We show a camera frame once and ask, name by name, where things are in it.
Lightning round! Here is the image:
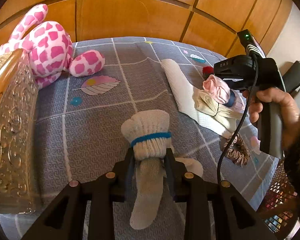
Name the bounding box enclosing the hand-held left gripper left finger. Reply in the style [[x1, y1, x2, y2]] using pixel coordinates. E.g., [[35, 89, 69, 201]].
[[21, 148, 137, 240]]

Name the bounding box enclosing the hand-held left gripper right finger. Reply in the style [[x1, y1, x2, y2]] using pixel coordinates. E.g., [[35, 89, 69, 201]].
[[164, 148, 278, 240]]

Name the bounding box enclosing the pink sock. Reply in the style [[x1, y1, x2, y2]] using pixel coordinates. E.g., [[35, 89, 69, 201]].
[[202, 74, 246, 113]]

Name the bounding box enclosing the white sock with blue band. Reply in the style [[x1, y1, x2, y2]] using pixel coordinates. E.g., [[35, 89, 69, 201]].
[[121, 110, 204, 230]]

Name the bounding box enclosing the person's right hand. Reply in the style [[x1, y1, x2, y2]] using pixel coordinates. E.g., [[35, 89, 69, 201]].
[[242, 88, 300, 151]]

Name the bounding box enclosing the red plush item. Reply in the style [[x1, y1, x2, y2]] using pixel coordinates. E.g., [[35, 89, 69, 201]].
[[202, 66, 216, 77]]

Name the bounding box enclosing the cream folded cloth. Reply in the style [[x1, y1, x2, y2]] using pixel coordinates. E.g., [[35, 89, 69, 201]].
[[196, 91, 243, 122]]

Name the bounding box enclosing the dark grey padded object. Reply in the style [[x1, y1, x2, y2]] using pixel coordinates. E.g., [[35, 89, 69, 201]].
[[282, 60, 300, 93]]

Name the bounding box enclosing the grey printed bedsheet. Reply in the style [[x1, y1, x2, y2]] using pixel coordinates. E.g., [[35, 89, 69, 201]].
[[0, 37, 283, 240]]

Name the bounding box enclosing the white towel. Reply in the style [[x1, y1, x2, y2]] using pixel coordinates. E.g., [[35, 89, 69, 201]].
[[161, 58, 232, 134]]

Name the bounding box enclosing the brown scrunchie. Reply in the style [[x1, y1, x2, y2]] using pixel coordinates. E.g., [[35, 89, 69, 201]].
[[219, 132, 251, 167]]

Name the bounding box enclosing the wooden wardrobe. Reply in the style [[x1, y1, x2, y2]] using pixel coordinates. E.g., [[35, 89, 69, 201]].
[[0, 0, 294, 63]]

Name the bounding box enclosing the gold embossed tissue box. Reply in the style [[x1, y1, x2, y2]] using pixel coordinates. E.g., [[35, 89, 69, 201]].
[[0, 48, 41, 214]]

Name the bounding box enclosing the pink spotted plush giraffe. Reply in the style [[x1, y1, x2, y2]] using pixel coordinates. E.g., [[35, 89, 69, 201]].
[[0, 3, 106, 89]]

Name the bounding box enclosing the black cable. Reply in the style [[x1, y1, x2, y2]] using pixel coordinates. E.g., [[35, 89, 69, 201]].
[[217, 54, 259, 183]]

